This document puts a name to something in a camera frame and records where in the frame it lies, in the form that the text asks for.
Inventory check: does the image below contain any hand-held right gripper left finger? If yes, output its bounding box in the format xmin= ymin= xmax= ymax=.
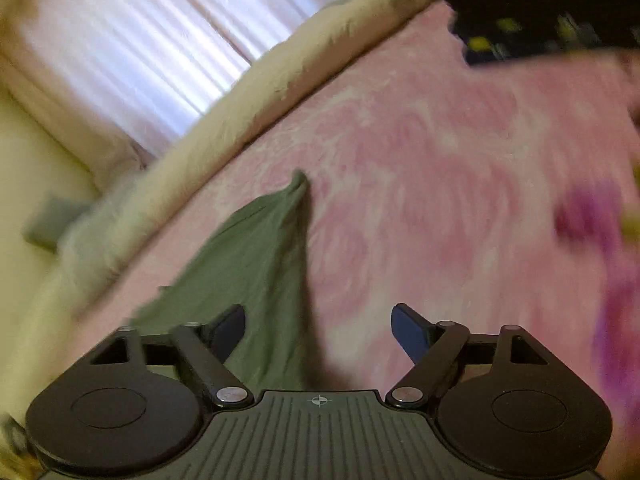
xmin=75 ymin=304 xmax=254 ymax=409

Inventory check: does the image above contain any pink floral blanket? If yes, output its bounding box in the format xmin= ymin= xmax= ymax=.
xmin=65 ymin=0 xmax=640 ymax=461

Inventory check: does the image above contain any pink sheer curtain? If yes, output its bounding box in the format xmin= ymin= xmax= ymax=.
xmin=0 ymin=0 xmax=362 ymax=162

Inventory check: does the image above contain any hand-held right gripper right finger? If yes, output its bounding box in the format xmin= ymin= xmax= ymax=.
xmin=385 ymin=303 xmax=566 ymax=409

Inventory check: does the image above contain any grey and cream duvet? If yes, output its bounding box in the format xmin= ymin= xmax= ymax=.
xmin=0 ymin=0 xmax=451 ymax=480

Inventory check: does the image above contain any grey t-shirt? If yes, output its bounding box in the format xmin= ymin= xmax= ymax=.
xmin=131 ymin=170 xmax=327 ymax=394

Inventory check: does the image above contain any grey pillow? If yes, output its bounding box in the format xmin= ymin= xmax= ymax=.
xmin=22 ymin=192 xmax=97 ymax=252

